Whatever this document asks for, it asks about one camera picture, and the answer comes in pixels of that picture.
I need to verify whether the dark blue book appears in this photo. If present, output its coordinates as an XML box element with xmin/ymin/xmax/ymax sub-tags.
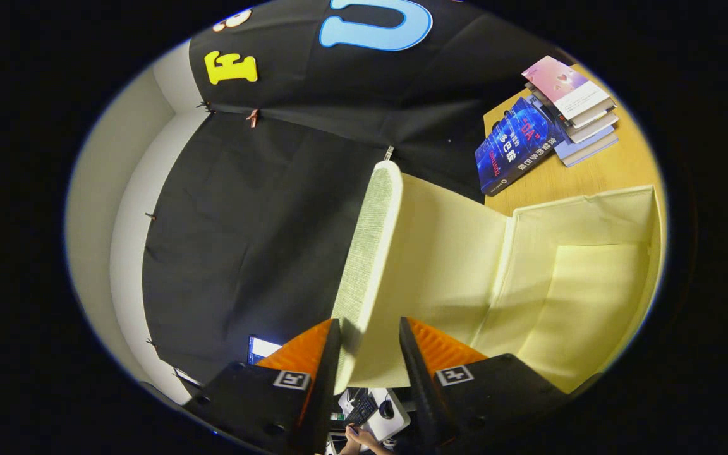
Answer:
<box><xmin>475</xmin><ymin>96</ymin><xmax>565</xmax><ymax>197</ymax></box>

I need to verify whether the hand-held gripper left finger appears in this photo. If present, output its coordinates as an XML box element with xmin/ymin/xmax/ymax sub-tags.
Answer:
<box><xmin>184</xmin><ymin>318</ymin><xmax>343</xmax><ymax>455</ymax></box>

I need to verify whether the green fabric storage box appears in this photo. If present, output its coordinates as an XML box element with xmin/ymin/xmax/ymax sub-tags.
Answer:
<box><xmin>331</xmin><ymin>161</ymin><xmax>664</xmax><ymax>394</ymax></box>

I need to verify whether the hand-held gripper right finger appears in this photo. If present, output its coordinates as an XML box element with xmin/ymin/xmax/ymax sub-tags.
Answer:
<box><xmin>399</xmin><ymin>316</ymin><xmax>571</xmax><ymax>452</ymax></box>

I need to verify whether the white paperback book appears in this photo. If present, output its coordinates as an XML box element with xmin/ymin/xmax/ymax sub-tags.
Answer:
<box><xmin>531</xmin><ymin>95</ymin><xmax>619</xmax><ymax>144</ymax></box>

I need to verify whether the black keyboard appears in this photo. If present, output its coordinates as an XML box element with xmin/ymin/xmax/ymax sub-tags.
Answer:
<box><xmin>345</xmin><ymin>395</ymin><xmax>379</xmax><ymax>425</ymax></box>

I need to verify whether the pale blue book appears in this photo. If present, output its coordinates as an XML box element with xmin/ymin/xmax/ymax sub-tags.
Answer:
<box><xmin>554</xmin><ymin>125</ymin><xmax>619</xmax><ymax>167</ymax></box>

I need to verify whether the lit computer monitor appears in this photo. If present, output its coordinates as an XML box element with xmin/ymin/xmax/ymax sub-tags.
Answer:
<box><xmin>247</xmin><ymin>335</ymin><xmax>284</xmax><ymax>365</ymax></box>

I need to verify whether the pink cover book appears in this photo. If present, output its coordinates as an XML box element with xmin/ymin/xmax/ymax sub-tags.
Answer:
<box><xmin>522</xmin><ymin>56</ymin><xmax>614</xmax><ymax>122</ymax></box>

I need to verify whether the white desk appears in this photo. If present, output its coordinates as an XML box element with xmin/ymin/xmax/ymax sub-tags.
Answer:
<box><xmin>337</xmin><ymin>387</ymin><xmax>411</xmax><ymax>442</ymax></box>

